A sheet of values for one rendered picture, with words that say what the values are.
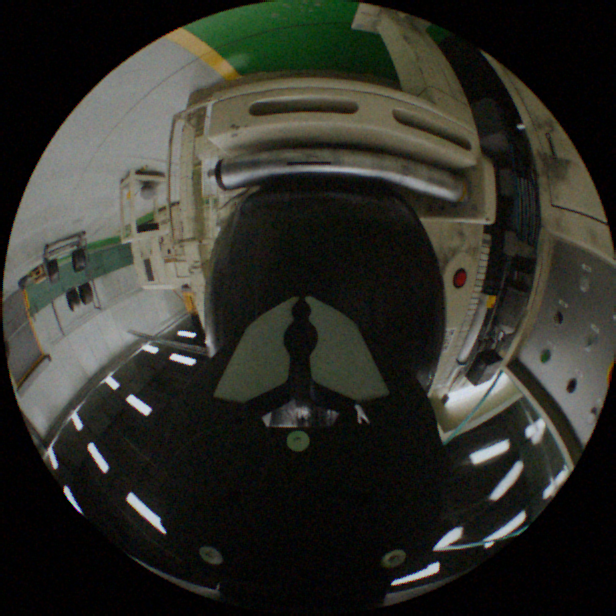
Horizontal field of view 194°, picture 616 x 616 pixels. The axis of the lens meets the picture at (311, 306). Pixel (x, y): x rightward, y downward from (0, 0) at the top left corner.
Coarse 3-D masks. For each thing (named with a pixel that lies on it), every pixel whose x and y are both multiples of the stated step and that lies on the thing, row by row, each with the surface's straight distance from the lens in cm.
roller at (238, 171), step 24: (216, 168) 25; (240, 168) 24; (264, 168) 23; (288, 168) 23; (312, 168) 23; (336, 168) 23; (360, 168) 24; (384, 168) 25; (408, 168) 26; (432, 168) 29; (432, 192) 29; (456, 192) 31
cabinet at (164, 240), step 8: (160, 216) 509; (176, 216) 460; (160, 224) 509; (176, 224) 460; (176, 232) 461; (160, 240) 513; (168, 240) 486; (160, 248) 517; (168, 248) 490; (168, 256) 496; (176, 256) 470
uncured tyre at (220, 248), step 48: (288, 192) 22; (336, 192) 22; (384, 192) 25; (240, 240) 17; (288, 240) 16; (336, 240) 16; (384, 240) 17; (240, 288) 15; (288, 288) 14; (336, 288) 14; (384, 288) 15; (432, 288) 18; (384, 336) 15; (432, 336) 18
